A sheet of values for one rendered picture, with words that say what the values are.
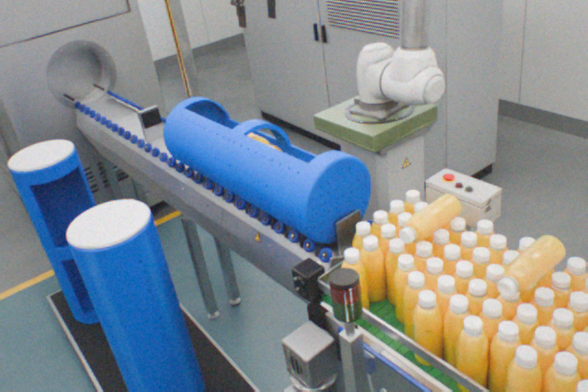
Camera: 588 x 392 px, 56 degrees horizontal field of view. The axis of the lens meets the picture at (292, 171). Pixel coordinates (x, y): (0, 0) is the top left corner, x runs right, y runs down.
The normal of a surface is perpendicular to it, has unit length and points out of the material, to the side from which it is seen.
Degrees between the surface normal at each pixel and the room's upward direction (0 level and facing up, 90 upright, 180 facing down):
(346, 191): 90
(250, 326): 0
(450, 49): 90
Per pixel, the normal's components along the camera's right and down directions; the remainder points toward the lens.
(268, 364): -0.13, -0.87
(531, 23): -0.79, 0.39
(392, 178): 0.60, 0.32
